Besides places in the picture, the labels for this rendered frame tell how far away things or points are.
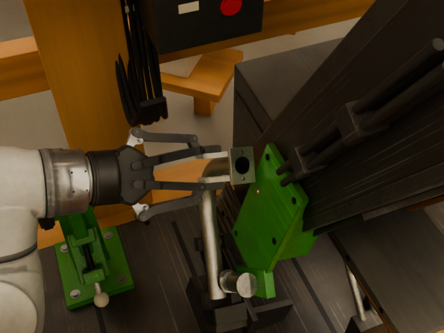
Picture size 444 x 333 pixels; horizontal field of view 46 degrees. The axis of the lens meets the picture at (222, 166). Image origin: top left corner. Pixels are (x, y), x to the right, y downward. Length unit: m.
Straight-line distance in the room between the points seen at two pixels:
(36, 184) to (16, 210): 0.04
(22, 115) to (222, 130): 1.03
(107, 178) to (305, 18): 0.61
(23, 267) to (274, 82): 0.50
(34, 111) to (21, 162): 2.20
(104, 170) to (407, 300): 0.47
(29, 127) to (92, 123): 1.81
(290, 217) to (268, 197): 0.06
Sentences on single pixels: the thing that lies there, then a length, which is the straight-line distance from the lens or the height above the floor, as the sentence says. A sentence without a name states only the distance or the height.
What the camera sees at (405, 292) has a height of 1.13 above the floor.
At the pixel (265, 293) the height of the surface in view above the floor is 1.09.
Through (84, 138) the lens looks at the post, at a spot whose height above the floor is 1.13.
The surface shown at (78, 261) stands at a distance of 1.00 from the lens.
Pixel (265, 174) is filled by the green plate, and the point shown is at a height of 1.23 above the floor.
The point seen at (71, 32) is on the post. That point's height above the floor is 1.35.
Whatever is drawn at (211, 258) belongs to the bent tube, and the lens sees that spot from 0.91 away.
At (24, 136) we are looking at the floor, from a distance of 2.75.
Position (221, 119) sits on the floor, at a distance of 2.66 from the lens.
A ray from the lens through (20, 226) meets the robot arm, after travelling 0.68.
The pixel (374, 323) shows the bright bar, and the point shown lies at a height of 1.01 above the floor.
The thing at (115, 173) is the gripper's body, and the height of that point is 1.31.
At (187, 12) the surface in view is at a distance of 0.77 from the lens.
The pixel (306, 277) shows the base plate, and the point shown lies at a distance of 1.07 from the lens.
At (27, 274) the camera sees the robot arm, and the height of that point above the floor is 1.25.
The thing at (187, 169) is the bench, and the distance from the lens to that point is 1.26.
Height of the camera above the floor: 1.82
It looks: 48 degrees down
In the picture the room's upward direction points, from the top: straight up
